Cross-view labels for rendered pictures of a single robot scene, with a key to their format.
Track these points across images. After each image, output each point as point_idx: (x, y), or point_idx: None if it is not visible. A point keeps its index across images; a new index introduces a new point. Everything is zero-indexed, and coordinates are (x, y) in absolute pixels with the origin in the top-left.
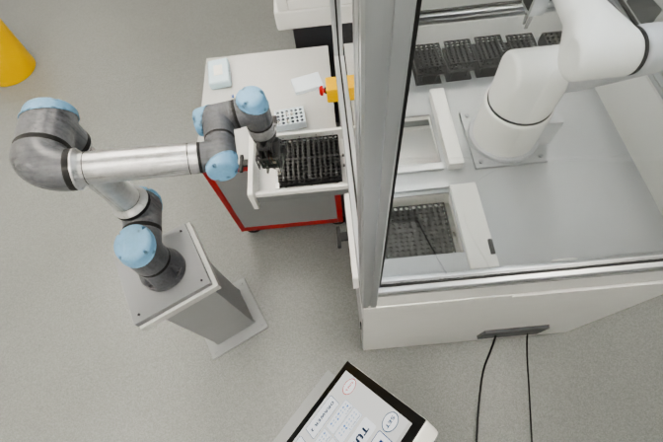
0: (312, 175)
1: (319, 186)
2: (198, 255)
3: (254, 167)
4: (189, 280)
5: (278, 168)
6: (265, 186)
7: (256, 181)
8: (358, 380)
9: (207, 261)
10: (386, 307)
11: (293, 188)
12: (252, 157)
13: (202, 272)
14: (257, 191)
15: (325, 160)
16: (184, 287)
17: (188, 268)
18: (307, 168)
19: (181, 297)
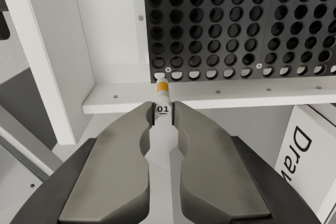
0: (267, 66)
1: (274, 101)
2: (7, 151)
3: (48, 26)
4: (13, 185)
5: (169, 111)
6: (107, 47)
7: (73, 58)
8: None
9: (30, 152)
10: None
11: (198, 103)
12: None
13: (29, 176)
14: (90, 106)
15: (333, 4)
16: (9, 192)
17: (2, 170)
18: (257, 36)
19: (12, 203)
